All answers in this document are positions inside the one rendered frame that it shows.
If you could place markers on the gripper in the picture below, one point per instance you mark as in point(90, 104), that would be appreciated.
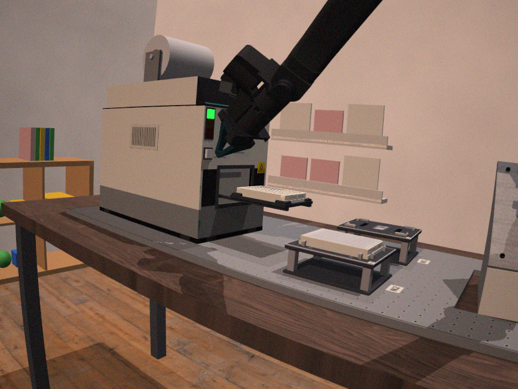
point(250, 126)

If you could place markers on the grey cylinder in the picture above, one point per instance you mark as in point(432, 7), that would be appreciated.
point(180, 58)

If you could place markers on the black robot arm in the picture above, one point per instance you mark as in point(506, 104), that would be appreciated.
point(331, 29)

